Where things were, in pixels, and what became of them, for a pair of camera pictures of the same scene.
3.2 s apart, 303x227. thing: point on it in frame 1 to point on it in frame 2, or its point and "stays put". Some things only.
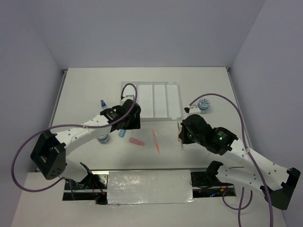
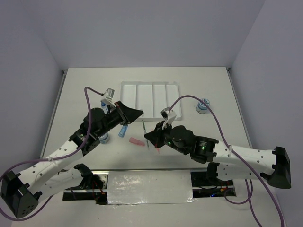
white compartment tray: [157, 100] stays put
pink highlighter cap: [135, 141] stays put
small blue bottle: [103, 103] stays put
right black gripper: [182, 135] to [155, 138]
